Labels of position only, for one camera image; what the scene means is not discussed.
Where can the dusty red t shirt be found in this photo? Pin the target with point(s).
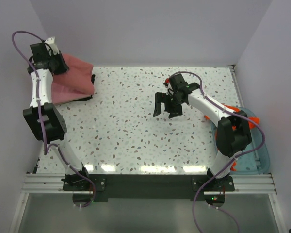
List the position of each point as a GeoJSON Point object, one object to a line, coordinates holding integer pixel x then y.
{"type": "Point", "coordinates": [78, 77]}

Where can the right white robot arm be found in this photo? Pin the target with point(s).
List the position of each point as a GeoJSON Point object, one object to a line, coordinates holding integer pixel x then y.
{"type": "Point", "coordinates": [201, 101]}

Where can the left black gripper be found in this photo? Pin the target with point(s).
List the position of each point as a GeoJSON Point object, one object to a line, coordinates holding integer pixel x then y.
{"type": "Point", "coordinates": [63, 67]}

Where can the folded black t shirt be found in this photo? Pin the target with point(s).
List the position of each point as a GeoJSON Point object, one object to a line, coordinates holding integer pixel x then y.
{"type": "Point", "coordinates": [91, 96]}

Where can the clear teal plastic bin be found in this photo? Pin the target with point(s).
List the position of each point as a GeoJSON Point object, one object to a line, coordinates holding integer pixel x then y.
{"type": "Point", "coordinates": [257, 162]}

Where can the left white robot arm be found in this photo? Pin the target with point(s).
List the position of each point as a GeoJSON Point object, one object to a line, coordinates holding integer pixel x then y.
{"type": "Point", "coordinates": [43, 118]}

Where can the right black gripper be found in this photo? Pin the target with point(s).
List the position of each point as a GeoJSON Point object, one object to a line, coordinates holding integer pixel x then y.
{"type": "Point", "coordinates": [160, 97]}

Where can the aluminium frame rail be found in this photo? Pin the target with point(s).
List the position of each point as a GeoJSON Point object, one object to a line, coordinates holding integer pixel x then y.
{"type": "Point", "coordinates": [244, 184]}

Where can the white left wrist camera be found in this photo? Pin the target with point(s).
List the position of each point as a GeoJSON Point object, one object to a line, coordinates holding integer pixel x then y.
{"type": "Point", "coordinates": [51, 41]}

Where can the orange t shirt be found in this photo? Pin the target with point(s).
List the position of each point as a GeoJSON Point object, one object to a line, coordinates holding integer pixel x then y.
{"type": "Point", "coordinates": [232, 136]}

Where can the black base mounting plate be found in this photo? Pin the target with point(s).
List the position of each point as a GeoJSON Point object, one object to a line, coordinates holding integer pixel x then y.
{"type": "Point", "coordinates": [103, 187]}

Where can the folded pink t shirt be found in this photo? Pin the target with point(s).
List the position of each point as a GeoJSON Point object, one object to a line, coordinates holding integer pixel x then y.
{"type": "Point", "coordinates": [61, 94]}

